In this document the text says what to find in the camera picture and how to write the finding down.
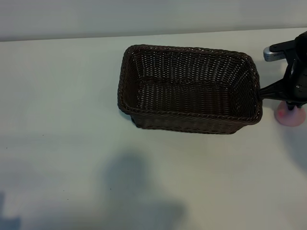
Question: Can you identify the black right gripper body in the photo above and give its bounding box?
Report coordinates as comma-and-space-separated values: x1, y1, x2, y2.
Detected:
259, 78, 307, 106

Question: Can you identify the pink peach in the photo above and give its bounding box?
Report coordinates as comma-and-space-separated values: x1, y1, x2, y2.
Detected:
275, 102, 307, 127

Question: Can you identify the dark brown wicker basket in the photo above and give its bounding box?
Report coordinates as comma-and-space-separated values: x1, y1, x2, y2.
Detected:
117, 44, 262, 135

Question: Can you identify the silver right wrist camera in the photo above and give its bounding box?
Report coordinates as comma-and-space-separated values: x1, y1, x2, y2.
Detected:
263, 46, 287, 62

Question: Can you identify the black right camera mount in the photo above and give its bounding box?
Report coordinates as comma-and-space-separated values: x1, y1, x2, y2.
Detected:
270, 39, 299, 52

